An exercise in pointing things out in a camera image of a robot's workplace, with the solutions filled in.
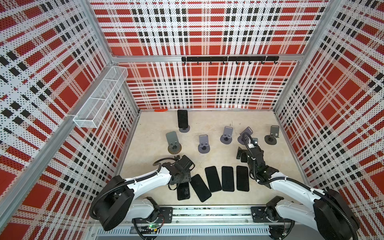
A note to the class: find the grey centre phone stand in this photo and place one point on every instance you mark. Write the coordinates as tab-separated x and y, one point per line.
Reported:
203	146

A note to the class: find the wooden-base phone stand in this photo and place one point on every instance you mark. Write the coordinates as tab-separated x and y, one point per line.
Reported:
174	146

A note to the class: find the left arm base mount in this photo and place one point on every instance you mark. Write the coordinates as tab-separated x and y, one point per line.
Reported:
148	217

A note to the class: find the white wire mesh basket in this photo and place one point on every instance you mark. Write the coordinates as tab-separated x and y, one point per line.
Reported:
102	96

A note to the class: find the black phone with pink edge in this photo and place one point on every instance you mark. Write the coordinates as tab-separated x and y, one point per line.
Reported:
228	183

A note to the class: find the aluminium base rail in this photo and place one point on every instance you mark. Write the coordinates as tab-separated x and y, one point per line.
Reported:
204	221

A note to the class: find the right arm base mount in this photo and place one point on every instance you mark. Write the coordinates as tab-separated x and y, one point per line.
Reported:
269	214

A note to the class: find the grey stand at back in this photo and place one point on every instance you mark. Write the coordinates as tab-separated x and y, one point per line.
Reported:
184	130

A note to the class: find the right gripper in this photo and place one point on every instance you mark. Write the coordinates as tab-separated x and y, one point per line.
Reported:
243	155

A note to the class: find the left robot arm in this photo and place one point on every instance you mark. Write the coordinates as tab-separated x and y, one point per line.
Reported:
118	200

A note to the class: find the black phone with white sticker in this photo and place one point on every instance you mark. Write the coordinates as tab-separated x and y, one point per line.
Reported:
200	188

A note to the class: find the grey stand of blue phone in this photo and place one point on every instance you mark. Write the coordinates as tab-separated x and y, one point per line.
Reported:
244	135

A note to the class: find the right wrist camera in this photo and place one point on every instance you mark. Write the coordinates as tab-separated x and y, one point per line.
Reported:
253	141

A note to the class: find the dark grey far-right phone stand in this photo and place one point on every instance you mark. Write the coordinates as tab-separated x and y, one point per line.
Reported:
271	139

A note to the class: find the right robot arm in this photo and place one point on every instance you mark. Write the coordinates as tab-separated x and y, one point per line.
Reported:
327	212

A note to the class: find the black hook rail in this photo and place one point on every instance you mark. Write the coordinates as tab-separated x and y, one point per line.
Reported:
261	59

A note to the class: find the blue-edged phone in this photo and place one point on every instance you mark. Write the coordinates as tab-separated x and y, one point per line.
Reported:
213	179

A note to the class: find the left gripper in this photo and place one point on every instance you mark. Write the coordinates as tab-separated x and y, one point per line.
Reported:
187	177

